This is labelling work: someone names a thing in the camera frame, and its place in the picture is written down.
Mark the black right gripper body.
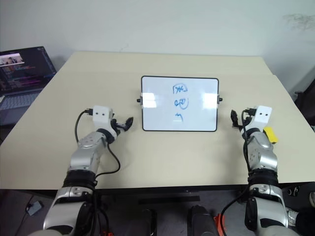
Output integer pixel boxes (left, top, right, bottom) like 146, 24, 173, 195
237, 115, 252, 131

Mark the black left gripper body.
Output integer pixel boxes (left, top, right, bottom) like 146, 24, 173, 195
111, 118, 126, 134

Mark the yellow eraser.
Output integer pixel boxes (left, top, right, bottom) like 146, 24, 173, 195
263, 126, 279, 144

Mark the black framed small whiteboard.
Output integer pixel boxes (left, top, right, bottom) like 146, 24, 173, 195
136, 75, 223, 132

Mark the black chair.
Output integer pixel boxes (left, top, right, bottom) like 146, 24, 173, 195
293, 78, 315, 129

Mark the orange plastic part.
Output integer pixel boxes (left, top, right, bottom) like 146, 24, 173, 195
213, 213, 227, 236

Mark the wide dark rounded shape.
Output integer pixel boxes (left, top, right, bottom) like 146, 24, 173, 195
186, 205, 220, 236

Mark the white shoe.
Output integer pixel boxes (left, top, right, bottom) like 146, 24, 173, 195
286, 207, 300, 227

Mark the open grey laptop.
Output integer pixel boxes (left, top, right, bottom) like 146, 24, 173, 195
0, 46, 58, 126

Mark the grey power adapter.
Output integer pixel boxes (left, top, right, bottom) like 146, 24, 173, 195
25, 200, 45, 217

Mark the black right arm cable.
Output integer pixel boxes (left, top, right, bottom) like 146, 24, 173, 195
220, 106, 258, 236

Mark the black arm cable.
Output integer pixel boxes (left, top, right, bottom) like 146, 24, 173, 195
220, 106, 258, 236
74, 108, 122, 180

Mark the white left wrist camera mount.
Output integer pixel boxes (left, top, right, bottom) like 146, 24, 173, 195
92, 105, 117, 139

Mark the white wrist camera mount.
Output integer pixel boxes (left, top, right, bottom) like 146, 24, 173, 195
92, 105, 117, 139
246, 105, 273, 131

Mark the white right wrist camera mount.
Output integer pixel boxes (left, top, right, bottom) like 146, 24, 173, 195
246, 105, 273, 131

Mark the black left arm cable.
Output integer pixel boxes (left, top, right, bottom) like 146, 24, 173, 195
74, 108, 122, 180

